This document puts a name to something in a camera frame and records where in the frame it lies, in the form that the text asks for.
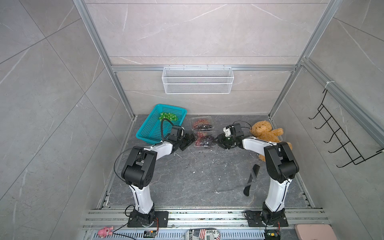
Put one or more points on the clear plastic clamshell container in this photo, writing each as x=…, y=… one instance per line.
x=193, y=120

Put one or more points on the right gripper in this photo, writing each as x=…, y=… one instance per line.
x=221, y=140

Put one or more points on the black wire hook rack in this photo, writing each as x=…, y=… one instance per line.
x=344, y=143

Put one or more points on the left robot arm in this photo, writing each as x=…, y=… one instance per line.
x=139, y=169

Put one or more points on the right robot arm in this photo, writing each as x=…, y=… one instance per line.
x=280, y=162

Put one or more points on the pink pad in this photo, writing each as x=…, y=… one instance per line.
x=315, y=232

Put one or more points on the black knife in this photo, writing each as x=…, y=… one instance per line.
x=253, y=176

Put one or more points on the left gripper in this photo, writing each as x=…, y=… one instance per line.
x=190, y=141

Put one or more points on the teal plastic basket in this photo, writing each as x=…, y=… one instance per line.
x=150, y=131

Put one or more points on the red grape bunch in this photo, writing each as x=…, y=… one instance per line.
x=201, y=137
x=202, y=122

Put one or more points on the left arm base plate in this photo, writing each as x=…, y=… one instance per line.
x=152, y=219

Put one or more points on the brown teddy bear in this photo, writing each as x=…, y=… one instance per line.
x=263, y=130

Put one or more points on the green grape bunch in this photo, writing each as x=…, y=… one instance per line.
x=170, y=116

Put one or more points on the white wire mesh shelf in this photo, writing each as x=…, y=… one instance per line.
x=197, y=80

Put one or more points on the pink pig toy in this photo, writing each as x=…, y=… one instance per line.
x=105, y=232

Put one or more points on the dark purple grape bunch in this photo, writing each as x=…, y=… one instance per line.
x=203, y=128

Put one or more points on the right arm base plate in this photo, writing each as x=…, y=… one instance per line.
x=266, y=219

